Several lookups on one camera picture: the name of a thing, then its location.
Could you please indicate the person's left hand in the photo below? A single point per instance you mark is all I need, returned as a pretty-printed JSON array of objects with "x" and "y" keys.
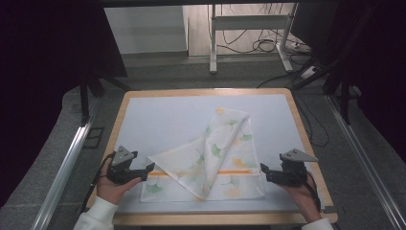
[{"x": 110, "y": 190}]

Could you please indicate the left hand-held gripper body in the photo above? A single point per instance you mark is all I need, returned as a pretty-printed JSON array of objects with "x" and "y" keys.
[{"x": 123, "y": 166}]

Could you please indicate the black curtain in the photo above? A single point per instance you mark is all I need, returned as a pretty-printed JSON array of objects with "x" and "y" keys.
[
  {"x": 383, "y": 64},
  {"x": 41, "y": 64}
]

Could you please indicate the white leaf-print cloth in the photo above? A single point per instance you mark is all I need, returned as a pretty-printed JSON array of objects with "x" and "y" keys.
[{"x": 223, "y": 143}]

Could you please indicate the white cabinet panel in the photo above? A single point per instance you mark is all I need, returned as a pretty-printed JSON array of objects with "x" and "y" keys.
[{"x": 146, "y": 28}]

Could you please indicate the black metal stand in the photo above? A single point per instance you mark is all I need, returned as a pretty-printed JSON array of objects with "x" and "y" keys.
[
  {"x": 84, "y": 99},
  {"x": 344, "y": 96}
]

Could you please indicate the aluminium floor rail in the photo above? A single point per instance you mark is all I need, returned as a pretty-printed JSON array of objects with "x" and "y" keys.
[
  {"x": 367, "y": 159},
  {"x": 63, "y": 172}
]

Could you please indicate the white table mat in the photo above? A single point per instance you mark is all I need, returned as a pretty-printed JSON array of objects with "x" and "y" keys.
[{"x": 159, "y": 121}]

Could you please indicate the white power strip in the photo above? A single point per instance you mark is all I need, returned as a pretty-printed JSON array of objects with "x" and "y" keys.
[{"x": 309, "y": 72}]

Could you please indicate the black floor frame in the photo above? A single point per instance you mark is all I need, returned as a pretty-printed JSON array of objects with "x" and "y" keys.
[{"x": 93, "y": 137}]

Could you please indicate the person's right hand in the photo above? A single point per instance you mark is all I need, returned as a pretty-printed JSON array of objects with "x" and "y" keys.
[{"x": 304, "y": 198}]

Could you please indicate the white metal desk frame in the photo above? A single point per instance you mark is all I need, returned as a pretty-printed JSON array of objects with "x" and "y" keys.
[{"x": 249, "y": 22}]

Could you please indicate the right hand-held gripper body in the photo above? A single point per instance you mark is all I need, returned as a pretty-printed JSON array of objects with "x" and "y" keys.
[{"x": 292, "y": 172}]

